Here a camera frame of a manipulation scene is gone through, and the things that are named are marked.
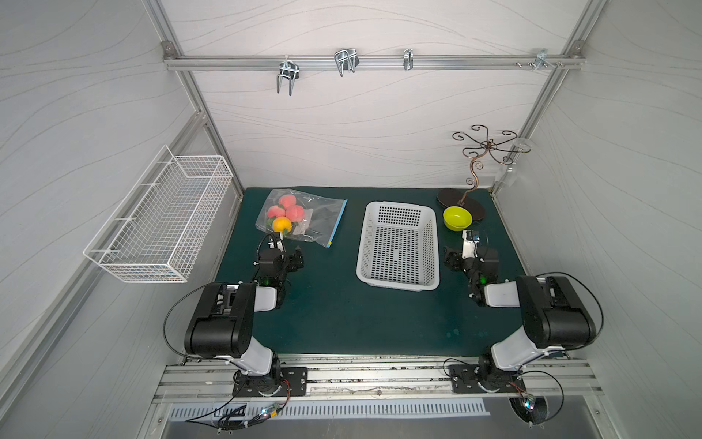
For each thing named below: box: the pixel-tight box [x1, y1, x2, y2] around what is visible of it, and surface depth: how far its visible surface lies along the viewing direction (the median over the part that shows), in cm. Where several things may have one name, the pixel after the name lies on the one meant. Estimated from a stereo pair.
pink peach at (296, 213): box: [285, 204, 307, 224], surface depth 109 cm
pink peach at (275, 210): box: [267, 204, 287, 219], surface depth 109 cm
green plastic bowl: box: [442, 205, 474, 232], surface depth 110 cm
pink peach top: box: [278, 193, 298, 209], surface depth 114 cm
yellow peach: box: [272, 215, 293, 233], surface depth 106 cm
